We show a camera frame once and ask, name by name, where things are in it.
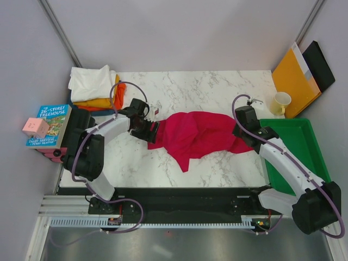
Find green plastic tray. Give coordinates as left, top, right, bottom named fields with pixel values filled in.
left=260, top=119, right=331, bottom=183

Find orange folder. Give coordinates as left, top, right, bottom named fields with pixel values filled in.
left=272, top=43, right=321, bottom=119

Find pink cube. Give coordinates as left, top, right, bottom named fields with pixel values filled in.
left=22, top=117, right=49, bottom=139

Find yellow mug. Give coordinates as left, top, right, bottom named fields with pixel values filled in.
left=269, top=92, right=291, bottom=116

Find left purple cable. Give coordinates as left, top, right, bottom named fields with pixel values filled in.
left=48, top=80, right=150, bottom=247

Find red t shirt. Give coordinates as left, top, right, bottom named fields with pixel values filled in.
left=147, top=111, right=252, bottom=172

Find pink and black dumbbell rack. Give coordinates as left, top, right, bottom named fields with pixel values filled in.
left=36, top=108, right=93, bottom=164

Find white cable duct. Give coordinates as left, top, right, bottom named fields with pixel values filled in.
left=48, top=214, right=275, bottom=228

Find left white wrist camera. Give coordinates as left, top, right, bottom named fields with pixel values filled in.
left=146, top=105, right=159, bottom=121

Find white folded t shirt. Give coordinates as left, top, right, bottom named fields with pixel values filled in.
left=68, top=65, right=116, bottom=103

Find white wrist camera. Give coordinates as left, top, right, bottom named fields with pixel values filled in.
left=146, top=105, right=159, bottom=121
left=247, top=98, right=265, bottom=110

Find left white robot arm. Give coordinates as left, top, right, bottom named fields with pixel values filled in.
left=63, top=107, right=160, bottom=214

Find yellow folded t shirt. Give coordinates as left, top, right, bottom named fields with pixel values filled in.
left=69, top=71, right=120, bottom=108

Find blue treehouse book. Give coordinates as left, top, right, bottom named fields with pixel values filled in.
left=26, top=104, right=72, bottom=149

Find purple cable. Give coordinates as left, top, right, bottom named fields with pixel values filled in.
left=231, top=94, right=345, bottom=239
left=48, top=80, right=150, bottom=247

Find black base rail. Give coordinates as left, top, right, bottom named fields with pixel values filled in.
left=88, top=188, right=276, bottom=225

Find orange folded t shirt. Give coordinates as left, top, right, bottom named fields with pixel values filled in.
left=73, top=83, right=126, bottom=111

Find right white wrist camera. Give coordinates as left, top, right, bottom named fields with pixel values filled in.
left=247, top=98, right=265, bottom=110

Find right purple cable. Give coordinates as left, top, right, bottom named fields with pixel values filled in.
left=231, top=94, right=345, bottom=239

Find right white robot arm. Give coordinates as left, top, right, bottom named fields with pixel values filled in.
left=232, top=105, right=345, bottom=239

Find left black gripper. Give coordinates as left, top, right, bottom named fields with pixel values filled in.
left=130, top=116, right=160, bottom=145

